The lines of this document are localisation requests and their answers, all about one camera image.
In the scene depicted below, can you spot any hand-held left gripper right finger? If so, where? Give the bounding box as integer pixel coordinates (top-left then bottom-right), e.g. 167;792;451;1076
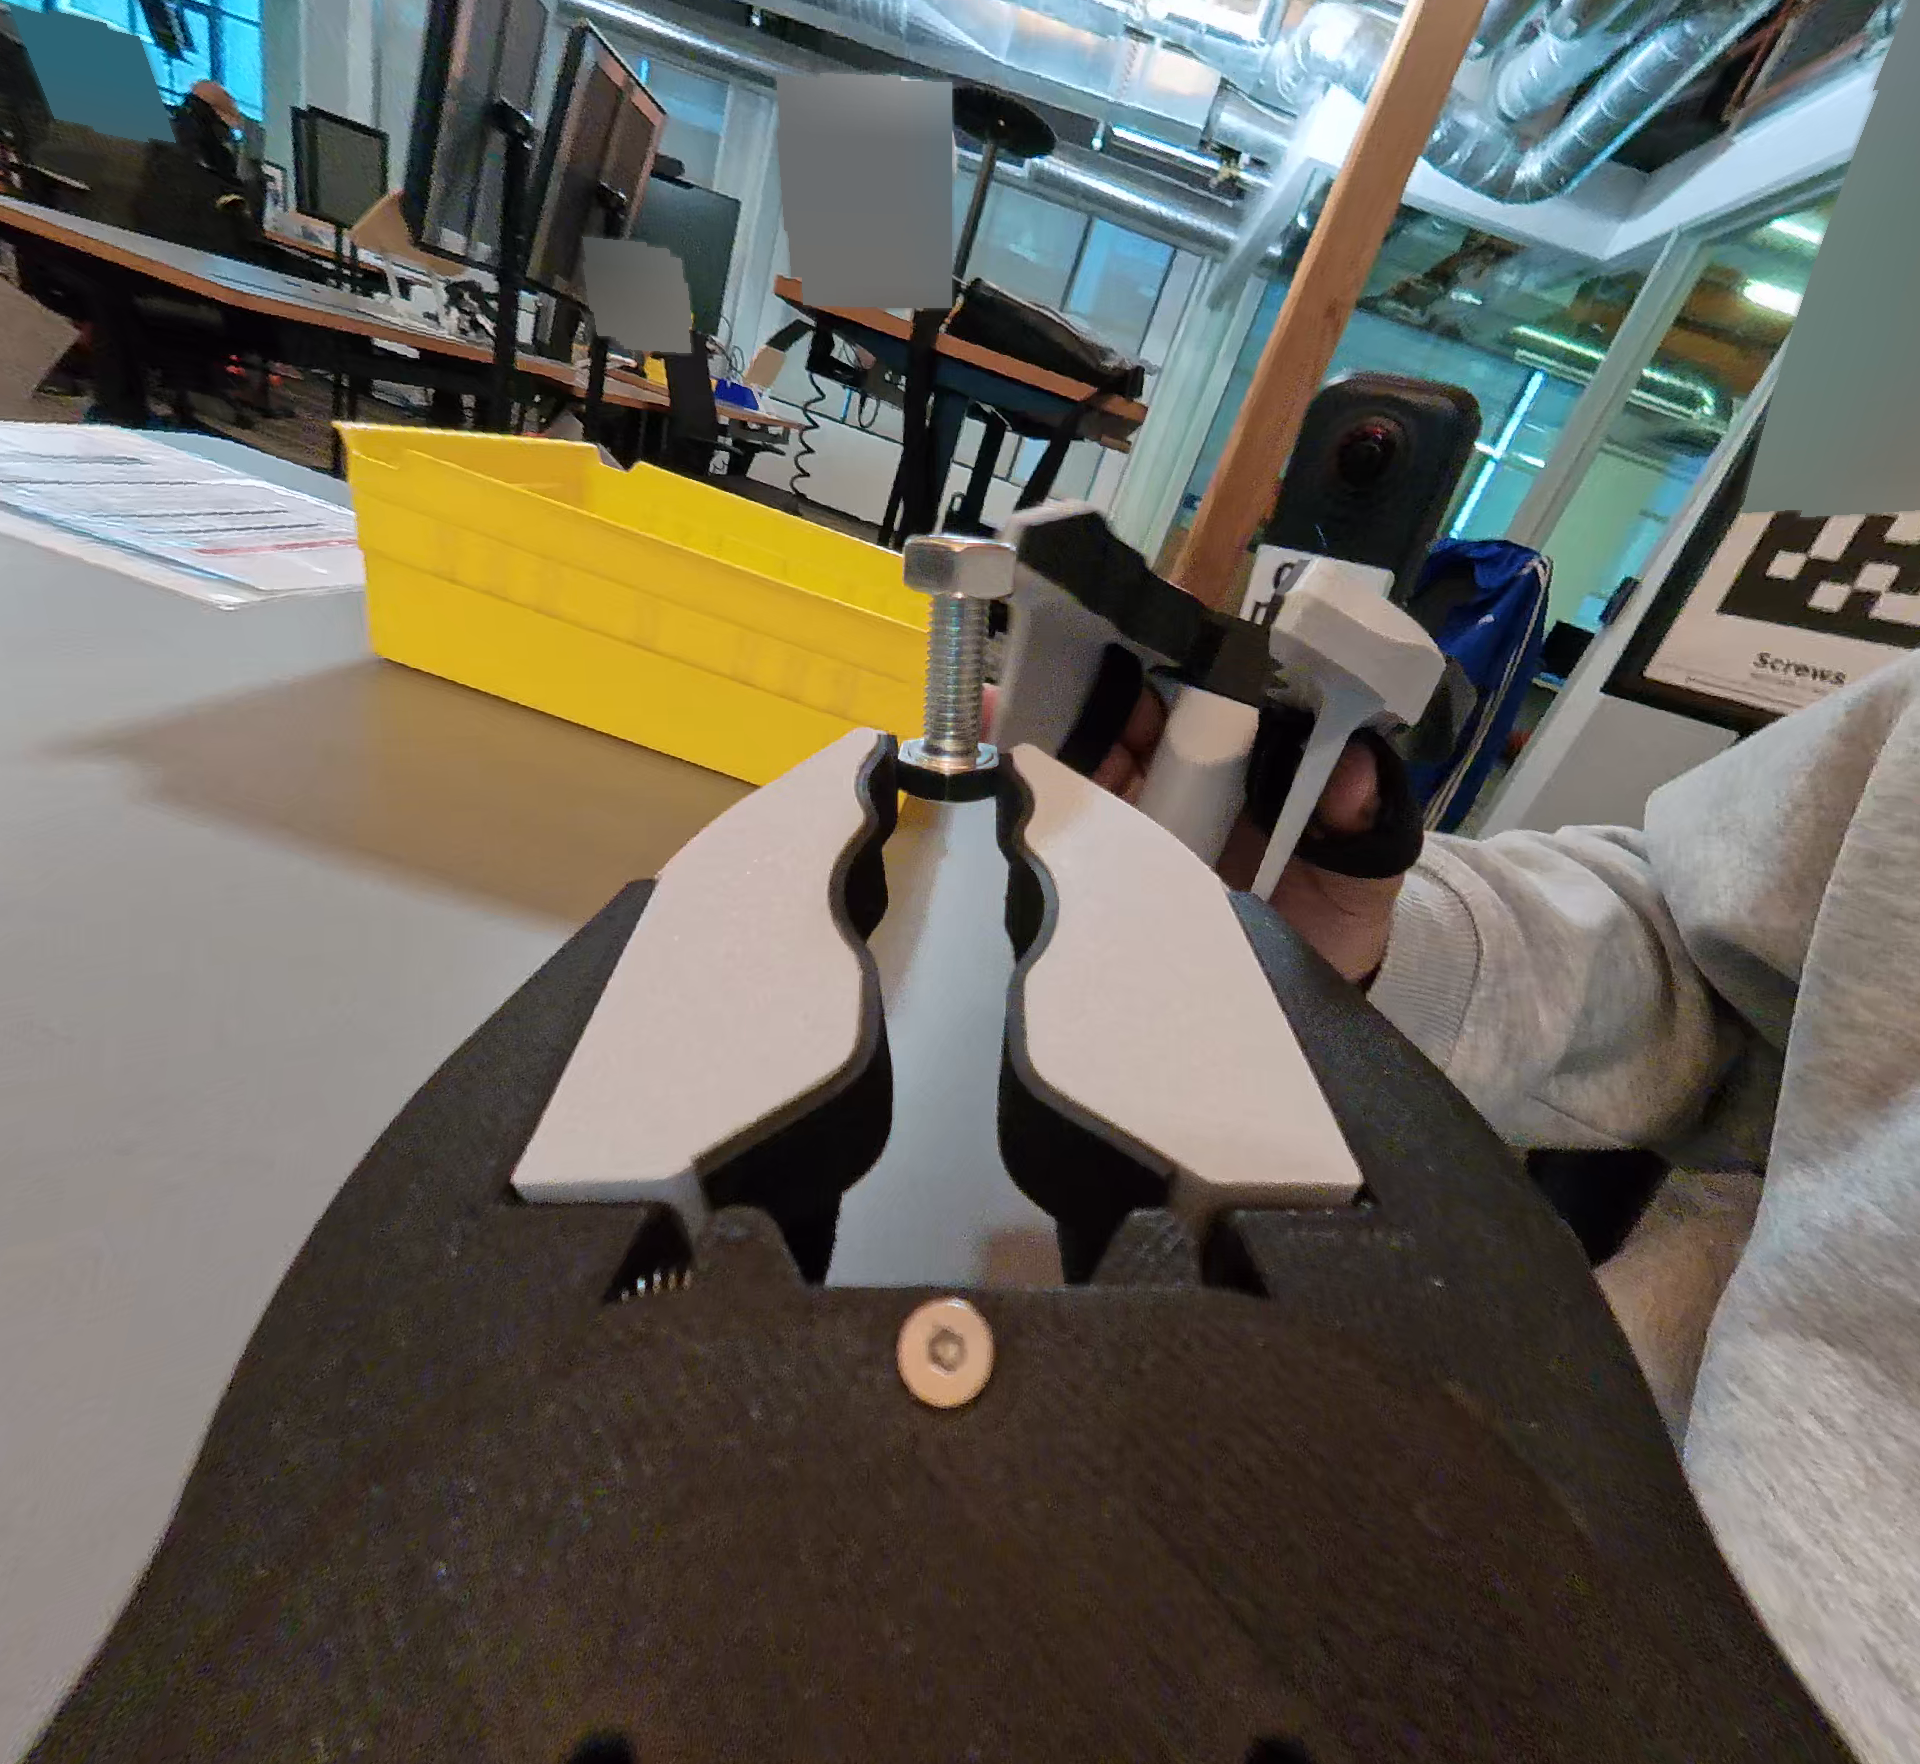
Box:
996;743;1368;1286

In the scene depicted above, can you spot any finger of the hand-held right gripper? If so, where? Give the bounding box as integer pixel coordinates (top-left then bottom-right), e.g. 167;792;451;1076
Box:
992;502;1292;765
1249;559;1450;902

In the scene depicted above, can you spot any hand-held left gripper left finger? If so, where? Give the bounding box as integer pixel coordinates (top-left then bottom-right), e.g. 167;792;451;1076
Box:
510;726;902;1280

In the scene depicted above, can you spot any steel hex bolt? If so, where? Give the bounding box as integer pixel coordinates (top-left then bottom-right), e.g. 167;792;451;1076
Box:
898;591;1011;777

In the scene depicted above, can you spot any yellow plastic bin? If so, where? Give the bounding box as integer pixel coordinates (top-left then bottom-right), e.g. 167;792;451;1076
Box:
332;422;940;791

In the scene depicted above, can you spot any person's right forearm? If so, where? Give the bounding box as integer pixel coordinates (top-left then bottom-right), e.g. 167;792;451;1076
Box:
1357;645;1920;1173

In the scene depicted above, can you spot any person's left forearm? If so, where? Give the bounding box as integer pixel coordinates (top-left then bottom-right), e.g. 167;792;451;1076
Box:
1589;1164;1920;1764

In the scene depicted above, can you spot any black-legged standing desk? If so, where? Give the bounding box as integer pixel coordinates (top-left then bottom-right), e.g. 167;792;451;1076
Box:
772;277;1149;551

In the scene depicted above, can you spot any grey desk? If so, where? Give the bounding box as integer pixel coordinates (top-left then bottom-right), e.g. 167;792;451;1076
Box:
0;422;1053;1753

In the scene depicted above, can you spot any long wood-edged office desk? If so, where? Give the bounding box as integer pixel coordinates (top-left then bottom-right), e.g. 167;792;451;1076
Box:
0;196;805;445

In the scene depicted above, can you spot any person's right hand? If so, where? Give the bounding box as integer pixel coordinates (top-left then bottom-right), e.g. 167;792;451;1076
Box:
982;676;1429;990

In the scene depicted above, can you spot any blue jacket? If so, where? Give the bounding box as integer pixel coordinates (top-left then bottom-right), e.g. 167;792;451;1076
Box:
1401;537;1555;837

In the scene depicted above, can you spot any black bag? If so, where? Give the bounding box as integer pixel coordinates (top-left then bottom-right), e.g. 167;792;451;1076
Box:
947;277;1149;394

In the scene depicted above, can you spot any black-and-white marker poster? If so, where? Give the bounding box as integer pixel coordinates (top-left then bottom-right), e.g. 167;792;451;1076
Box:
1597;504;1920;733

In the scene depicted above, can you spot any black office chair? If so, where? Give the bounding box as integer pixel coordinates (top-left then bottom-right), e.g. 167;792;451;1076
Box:
659;348;767;485

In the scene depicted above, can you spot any black round floor lamp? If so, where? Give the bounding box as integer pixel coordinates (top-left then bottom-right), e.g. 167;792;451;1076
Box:
952;85;1054;289

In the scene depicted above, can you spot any black flat monitor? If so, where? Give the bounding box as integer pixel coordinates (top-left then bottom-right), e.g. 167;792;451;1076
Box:
621;178;744;341

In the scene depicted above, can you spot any dark computer monitor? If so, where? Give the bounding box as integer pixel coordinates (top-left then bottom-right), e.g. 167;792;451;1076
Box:
402;0;564;272
525;21;669;296

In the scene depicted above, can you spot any laminated paper sheet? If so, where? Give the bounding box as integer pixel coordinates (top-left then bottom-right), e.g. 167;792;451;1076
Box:
0;422;366;611

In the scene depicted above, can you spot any small black monitor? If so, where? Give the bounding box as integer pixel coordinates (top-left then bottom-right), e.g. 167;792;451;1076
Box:
292;108;392;228

